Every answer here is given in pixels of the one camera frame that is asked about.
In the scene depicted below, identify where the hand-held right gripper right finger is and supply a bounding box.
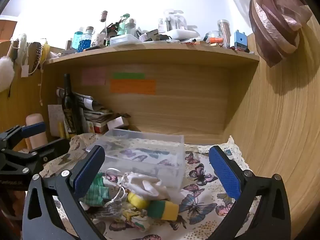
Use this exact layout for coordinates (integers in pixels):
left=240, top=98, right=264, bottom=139
left=207, top=145, right=292, bottom=240

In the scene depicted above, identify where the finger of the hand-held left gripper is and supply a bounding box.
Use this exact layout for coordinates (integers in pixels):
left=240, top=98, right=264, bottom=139
left=0, top=121, right=47, bottom=153
left=0, top=138, right=71, bottom=175

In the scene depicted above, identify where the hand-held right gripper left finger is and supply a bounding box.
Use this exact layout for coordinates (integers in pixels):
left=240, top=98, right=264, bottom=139
left=22, top=145, right=107, bottom=240

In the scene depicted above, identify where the peach foam cylinder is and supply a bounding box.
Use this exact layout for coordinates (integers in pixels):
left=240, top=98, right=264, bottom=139
left=26, top=114, right=48, bottom=151

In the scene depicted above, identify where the green striped sock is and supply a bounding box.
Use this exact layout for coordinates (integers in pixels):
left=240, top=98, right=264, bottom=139
left=80, top=174, right=111, bottom=207

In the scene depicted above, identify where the beige speckled board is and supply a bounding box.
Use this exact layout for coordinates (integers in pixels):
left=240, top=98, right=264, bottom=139
left=47, top=104, right=66, bottom=137

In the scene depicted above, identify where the butterfly printed cloth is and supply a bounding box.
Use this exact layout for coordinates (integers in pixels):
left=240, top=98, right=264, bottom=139
left=40, top=132, right=260, bottom=240

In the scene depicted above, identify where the dark wine bottle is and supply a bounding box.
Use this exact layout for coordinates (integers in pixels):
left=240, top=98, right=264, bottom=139
left=61, top=74, right=84, bottom=136

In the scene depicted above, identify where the red white box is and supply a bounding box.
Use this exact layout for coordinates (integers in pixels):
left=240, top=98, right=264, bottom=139
left=86, top=121, right=108, bottom=134

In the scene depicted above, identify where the clear plastic wrapper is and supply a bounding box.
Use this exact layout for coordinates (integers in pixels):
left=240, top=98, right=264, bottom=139
left=94, top=200, right=130, bottom=222

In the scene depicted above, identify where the stack of magazines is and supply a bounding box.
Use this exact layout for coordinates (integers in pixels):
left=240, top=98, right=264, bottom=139
left=57, top=87, right=113, bottom=128

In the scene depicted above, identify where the small white box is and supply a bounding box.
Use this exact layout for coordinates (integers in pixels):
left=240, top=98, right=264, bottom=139
left=107, top=117, right=129, bottom=131

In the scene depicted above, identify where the yellow white sock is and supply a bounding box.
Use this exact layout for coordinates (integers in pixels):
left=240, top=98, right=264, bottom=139
left=127, top=192, right=150, bottom=209

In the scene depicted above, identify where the white cloth bag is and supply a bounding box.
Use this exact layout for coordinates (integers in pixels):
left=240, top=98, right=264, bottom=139
left=124, top=172, right=168, bottom=198

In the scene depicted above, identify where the white fluffy pompom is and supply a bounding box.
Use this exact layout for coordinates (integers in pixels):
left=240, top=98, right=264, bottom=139
left=0, top=56, right=15, bottom=93

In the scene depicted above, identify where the clear plastic storage box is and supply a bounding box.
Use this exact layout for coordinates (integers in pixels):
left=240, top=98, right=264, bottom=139
left=86, top=129, right=185, bottom=189

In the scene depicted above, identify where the yellow green sponge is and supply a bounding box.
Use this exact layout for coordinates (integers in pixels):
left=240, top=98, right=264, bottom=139
left=147, top=200, right=180, bottom=221

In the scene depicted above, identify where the wooden shelf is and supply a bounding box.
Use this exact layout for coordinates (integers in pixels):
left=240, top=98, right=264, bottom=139
left=42, top=41, right=261, bottom=146

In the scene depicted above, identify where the black studded headband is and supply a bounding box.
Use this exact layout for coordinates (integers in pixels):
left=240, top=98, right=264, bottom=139
left=28, top=42, right=42, bottom=75

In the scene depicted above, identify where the yellow headband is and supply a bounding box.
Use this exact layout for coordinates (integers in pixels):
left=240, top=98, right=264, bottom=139
left=40, top=42, right=51, bottom=66

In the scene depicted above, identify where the pink sticky note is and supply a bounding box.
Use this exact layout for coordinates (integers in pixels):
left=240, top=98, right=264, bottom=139
left=81, top=69, right=107, bottom=86

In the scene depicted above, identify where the white fluffy headband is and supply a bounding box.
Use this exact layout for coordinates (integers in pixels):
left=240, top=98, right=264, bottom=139
left=15, top=33, right=28, bottom=63

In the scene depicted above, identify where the orange sticky note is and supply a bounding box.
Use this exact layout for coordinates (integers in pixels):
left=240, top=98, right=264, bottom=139
left=110, top=79, right=157, bottom=96

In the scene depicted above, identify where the blue liquid bottle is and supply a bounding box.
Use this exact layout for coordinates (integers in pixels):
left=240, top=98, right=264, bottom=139
left=72, top=31, right=84, bottom=52

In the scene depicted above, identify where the glass bottle with blue beads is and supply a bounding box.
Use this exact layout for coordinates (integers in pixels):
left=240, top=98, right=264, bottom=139
left=80, top=27, right=95, bottom=53

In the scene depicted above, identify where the green sticky note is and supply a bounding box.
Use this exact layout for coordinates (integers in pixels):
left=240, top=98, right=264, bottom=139
left=113, top=73, right=146, bottom=80

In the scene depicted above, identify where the white plastic lidded box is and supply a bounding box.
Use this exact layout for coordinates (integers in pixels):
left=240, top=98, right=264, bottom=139
left=110, top=34, right=140, bottom=46

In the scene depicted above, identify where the blue box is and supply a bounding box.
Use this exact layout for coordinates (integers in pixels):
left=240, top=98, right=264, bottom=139
left=234, top=30, right=248, bottom=52

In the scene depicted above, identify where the green pump bottle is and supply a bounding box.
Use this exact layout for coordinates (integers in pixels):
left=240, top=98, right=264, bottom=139
left=117, top=13, right=131, bottom=36

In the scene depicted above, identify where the clear round container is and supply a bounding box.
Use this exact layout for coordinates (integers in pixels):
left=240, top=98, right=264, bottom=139
left=206, top=31, right=220, bottom=42

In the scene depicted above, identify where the clear jar with brown sticks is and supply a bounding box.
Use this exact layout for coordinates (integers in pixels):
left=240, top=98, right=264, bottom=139
left=217, top=19, right=231, bottom=48

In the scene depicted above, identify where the clear plastic bottle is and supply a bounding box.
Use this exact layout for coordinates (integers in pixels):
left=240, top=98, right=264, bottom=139
left=125, top=18, right=137, bottom=36

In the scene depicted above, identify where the white rectangular case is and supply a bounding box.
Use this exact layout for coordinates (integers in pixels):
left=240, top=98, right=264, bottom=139
left=167, top=29, right=198, bottom=41

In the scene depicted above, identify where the clear acrylic organizer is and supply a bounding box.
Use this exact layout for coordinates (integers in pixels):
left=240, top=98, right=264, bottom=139
left=164, top=10, right=188, bottom=32

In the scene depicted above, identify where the white cord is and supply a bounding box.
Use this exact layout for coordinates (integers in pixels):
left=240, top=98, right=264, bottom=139
left=104, top=168, right=128, bottom=207

